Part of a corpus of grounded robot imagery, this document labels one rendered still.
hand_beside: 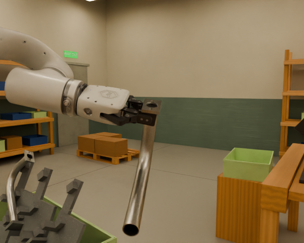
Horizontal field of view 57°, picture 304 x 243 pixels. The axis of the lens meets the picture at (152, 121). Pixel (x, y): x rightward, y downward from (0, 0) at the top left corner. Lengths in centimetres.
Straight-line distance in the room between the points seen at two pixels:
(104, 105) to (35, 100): 16
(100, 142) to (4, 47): 512
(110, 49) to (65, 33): 155
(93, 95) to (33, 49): 20
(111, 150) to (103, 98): 496
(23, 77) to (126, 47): 773
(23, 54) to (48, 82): 12
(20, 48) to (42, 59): 6
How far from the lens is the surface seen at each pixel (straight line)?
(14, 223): 121
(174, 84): 740
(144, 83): 791
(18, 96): 67
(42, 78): 66
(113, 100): 61
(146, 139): 65
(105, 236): 104
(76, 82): 64
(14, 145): 626
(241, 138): 684
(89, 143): 603
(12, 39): 71
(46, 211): 112
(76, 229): 98
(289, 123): 596
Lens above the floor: 144
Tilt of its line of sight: 6 degrees down
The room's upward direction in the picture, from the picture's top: straight up
